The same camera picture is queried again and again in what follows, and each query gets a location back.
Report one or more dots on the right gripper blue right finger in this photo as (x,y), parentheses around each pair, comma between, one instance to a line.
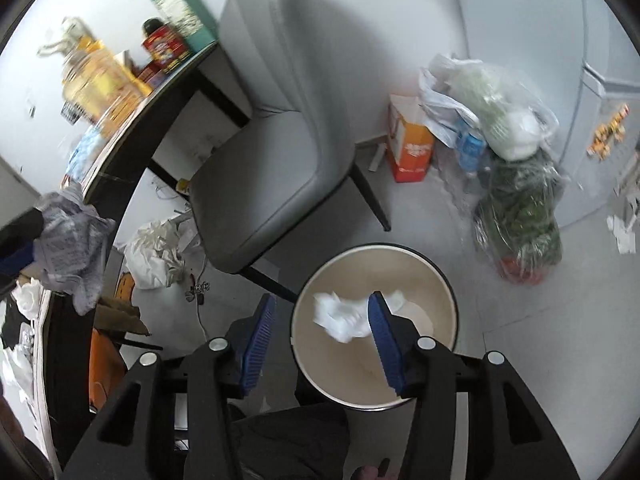
(387,331)

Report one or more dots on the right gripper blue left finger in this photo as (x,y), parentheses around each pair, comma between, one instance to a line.
(251,340)

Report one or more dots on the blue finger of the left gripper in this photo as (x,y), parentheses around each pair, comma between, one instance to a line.
(16,255)

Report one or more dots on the white tissue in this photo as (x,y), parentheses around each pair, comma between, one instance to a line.
(343,320)

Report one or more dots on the printed paper ball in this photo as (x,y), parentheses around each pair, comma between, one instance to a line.
(72,247)

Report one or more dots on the beige round trash bin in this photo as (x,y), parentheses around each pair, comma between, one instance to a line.
(414,288)

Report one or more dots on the blue white tissue pack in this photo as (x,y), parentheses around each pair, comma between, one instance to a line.
(80,151)

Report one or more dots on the clear plastic water jug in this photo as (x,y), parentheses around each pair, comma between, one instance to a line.
(73,29)

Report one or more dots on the bag of green vegetables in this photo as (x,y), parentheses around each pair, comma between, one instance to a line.
(514,222)

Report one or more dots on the grey upholstered chair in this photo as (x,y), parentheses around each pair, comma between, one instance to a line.
(292,155)

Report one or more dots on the yellow snack bag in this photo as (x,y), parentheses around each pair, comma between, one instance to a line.
(104,90)

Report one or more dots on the orange cardboard box on floor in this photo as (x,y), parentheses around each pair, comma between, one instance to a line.
(409,142)

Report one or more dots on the white plastic bag of groceries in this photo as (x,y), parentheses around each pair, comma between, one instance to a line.
(514,122)

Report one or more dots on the white refrigerator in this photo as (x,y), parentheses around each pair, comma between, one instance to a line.
(610,82)

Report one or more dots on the green tall carton box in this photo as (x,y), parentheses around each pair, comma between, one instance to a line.
(191,19)

